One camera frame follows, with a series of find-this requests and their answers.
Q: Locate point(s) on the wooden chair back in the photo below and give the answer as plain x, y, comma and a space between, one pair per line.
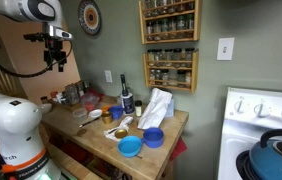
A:
1, 81

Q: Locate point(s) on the small brown jar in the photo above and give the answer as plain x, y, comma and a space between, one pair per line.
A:
44, 99

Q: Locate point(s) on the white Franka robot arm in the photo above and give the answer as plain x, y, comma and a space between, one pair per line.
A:
11, 120

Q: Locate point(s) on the wooden spice rack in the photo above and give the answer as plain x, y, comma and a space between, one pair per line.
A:
196, 23
194, 76

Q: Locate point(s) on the red cloth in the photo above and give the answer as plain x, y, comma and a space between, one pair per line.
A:
178, 149

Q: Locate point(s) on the white crumpled napkin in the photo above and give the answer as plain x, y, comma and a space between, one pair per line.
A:
126, 121

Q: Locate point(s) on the light blue box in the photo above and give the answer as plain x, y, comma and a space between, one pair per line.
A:
170, 107

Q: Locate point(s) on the white light switch plate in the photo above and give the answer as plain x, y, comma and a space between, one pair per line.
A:
225, 48

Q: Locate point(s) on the large glass jar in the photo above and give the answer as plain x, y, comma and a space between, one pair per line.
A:
71, 94

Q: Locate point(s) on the gold metal cup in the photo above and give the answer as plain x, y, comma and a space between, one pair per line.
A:
106, 118

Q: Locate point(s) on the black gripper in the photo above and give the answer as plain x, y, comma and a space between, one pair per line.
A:
55, 48

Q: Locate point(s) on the small orange cup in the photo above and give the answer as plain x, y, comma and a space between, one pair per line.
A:
105, 108

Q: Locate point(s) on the white paper bag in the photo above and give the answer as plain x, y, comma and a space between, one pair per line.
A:
154, 110

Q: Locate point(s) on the light blue measuring cup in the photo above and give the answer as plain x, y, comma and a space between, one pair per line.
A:
129, 146

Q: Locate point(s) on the white ceramic bowl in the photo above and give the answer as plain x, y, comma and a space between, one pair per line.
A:
46, 108

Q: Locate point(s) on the small blue cup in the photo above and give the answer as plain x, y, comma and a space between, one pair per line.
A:
116, 112

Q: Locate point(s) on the wooden kitchen cart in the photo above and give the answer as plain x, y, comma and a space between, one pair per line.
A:
154, 156

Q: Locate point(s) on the red packet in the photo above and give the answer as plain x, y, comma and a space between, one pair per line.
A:
96, 93

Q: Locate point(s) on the glass spice jar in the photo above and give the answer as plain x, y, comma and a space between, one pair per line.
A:
181, 78
165, 77
189, 57
177, 57
189, 25
158, 77
188, 79
152, 76
151, 57
180, 26
172, 28
150, 31
168, 57
164, 30
157, 31
159, 57

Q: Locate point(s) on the patterned decorative wall plate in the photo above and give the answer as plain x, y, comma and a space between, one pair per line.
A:
89, 16

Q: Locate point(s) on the white stove knob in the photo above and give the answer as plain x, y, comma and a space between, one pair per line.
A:
239, 106
261, 109

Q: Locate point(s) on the clear ziploc bag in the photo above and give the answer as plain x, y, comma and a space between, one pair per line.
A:
89, 100

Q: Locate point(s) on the gold round lid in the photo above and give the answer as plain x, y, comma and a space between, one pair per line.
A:
120, 133

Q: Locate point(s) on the white wall outlet plate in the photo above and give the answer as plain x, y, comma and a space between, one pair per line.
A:
108, 76

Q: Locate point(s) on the small orange red object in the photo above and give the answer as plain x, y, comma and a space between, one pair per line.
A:
89, 107

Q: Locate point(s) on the dark bottle white label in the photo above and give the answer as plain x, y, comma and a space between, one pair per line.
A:
127, 100

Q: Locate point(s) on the white kitchen stove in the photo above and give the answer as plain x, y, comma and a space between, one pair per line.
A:
264, 110

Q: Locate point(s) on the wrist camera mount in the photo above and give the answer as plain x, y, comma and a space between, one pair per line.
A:
57, 32

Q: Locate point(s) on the black stove burner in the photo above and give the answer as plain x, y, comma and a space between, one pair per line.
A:
242, 165

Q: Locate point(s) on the dark blue measuring cup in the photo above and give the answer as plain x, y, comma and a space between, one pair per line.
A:
153, 137

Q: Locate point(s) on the small white dish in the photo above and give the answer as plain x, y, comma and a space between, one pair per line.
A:
95, 113

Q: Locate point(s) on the brown round coaster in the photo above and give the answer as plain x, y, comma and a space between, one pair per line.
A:
81, 132

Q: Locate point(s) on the clear plastic container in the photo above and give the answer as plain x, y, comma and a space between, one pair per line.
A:
79, 113

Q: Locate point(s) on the small jar black lid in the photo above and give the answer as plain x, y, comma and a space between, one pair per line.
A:
138, 109

